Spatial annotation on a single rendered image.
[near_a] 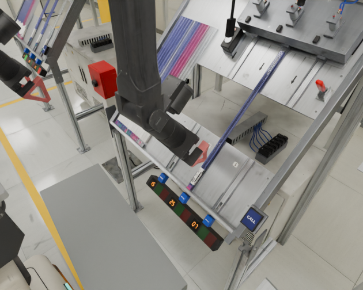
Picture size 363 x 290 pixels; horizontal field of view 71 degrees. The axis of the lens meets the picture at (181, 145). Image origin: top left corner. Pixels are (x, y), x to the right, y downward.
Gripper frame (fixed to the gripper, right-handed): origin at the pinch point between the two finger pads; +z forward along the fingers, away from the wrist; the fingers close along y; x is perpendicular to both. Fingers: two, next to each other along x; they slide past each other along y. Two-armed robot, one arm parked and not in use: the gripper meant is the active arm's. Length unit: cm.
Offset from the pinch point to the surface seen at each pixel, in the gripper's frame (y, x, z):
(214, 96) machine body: 44, -32, 58
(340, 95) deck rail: -20.2, -33.9, 9.2
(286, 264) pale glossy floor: -30, 17, 100
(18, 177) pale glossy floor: 128, 89, 47
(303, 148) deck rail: -20.4, -17.9, 11.4
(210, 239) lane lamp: -13.4, 18.1, 18.3
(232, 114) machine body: 26, -27, 55
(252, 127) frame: 11, -25, 49
